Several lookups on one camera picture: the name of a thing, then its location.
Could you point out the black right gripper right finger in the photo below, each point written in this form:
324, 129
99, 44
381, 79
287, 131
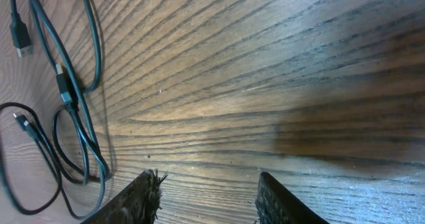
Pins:
276, 204

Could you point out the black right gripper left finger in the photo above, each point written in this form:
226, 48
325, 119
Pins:
138, 203

